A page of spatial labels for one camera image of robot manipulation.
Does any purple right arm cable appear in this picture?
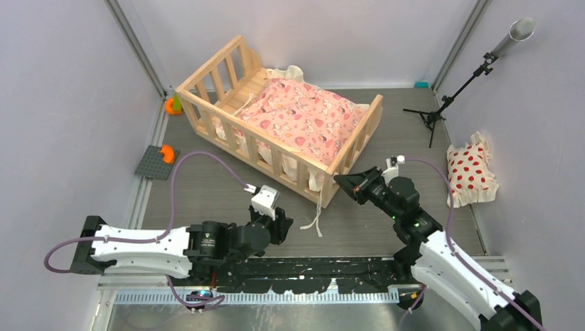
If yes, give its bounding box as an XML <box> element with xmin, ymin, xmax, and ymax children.
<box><xmin>404</xmin><ymin>157</ymin><xmax>545</xmax><ymax>331</ymax></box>

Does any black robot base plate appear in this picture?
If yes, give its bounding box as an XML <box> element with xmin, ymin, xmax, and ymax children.
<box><xmin>168</xmin><ymin>257</ymin><xmax>441</xmax><ymax>296</ymax></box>

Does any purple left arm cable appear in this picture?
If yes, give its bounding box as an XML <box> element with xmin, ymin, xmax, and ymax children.
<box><xmin>43</xmin><ymin>151</ymin><xmax>257</xmax><ymax>312</ymax></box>

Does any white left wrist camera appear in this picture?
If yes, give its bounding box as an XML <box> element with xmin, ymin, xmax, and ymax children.
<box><xmin>250</xmin><ymin>185</ymin><xmax>280</xmax><ymax>221</ymax></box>

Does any grey building block plate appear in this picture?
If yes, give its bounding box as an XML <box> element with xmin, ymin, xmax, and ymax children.
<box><xmin>134</xmin><ymin>146</ymin><xmax>180</xmax><ymax>181</ymax></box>

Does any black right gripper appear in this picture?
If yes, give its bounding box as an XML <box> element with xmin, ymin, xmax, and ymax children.
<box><xmin>335</xmin><ymin>165</ymin><xmax>401</xmax><ymax>221</ymax></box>

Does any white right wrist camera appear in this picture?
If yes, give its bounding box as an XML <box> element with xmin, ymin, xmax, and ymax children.
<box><xmin>381</xmin><ymin>155</ymin><xmax>406</xmax><ymax>186</ymax></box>

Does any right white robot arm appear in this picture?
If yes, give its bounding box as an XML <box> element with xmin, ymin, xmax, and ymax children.
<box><xmin>333</xmin><ymin>167</ymin><xmax>544</xmax><ymax>330</ymax></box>

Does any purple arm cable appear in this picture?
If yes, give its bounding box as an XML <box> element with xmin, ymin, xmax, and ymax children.
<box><xmin>404</xmin><ymin>157</ymin><xmax>545</xmax><ymax>331</ymax></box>
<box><xmin>43</xmin><ymin>151</ymin><xmax>257</xmax><ymax>312</ymax></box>

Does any white strawberry print pillow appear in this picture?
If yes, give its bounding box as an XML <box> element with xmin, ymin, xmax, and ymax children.
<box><xmin>446</xmin><ymin>132</ymin><xmax>499</xmax><ymax>208</ymax></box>

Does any pink unicorn print cushion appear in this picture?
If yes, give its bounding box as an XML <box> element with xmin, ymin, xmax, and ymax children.
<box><xmin>215</xmin><ymin>64</ymin><xmax>371</xmax><ymax>239</ymax></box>

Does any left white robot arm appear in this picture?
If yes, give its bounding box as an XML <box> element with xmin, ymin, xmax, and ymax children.
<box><xmin>70</xmin><ymin>208</ymin><xmax>293</xmax><ymax>285</ymax></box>

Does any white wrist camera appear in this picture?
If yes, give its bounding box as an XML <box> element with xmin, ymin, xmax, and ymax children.
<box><xmin>381</xmin><ymin>155</ymin><xmax>406</xmax><ymax>186</ymax></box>
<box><xmin>250</xmin><ymin>185</ymin><xmax>280</xmax><ymax>221</ymax></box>

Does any orange arch toy block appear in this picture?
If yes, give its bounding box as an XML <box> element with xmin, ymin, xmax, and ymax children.
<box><xmin>159</xmin><ymin>145</ymin><xmax>176</xmax><ymax>164</ymax></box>

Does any microphone on black stand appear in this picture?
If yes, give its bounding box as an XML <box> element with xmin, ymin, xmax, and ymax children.
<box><xmin>403</xmin><ymin>18</ymin><xmax>536</xmax><ymax>148</ymax></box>

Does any wooden slatted pet bed frame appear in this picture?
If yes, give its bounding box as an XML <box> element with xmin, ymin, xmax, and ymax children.
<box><xmin>176</xmin><ymin>35</ymin><xmax>383</xmax><ymax>208</ymax></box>

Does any orange and green toy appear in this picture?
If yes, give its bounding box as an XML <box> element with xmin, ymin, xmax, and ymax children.
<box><xmin>164</xmin><ymin>93</ymin><xmax>183</xmax><ymax>115</ymax></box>

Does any small teal block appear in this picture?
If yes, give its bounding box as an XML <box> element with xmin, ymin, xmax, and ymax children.
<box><xmin>414</xmin><ymin>81</ymin><xmax>429</xmax><ymax>88</ymax></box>

